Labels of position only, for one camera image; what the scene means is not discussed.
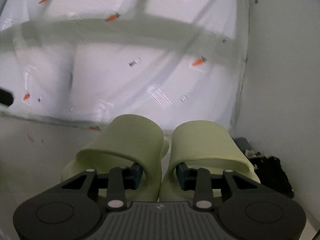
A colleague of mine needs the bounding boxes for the light green slide sandal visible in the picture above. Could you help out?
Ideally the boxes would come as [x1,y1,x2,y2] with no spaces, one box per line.
[61,114,169,203]

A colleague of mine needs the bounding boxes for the dark grey slide sandal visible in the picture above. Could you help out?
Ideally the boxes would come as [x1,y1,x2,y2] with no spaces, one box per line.
[233,137,253,155]

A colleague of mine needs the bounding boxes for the black fur-lined shoe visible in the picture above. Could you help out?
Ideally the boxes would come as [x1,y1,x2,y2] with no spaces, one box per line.
[245,150,295,199]

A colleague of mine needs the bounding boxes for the black sneaker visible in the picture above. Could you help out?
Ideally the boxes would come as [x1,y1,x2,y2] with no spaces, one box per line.
[0,87,15,107]

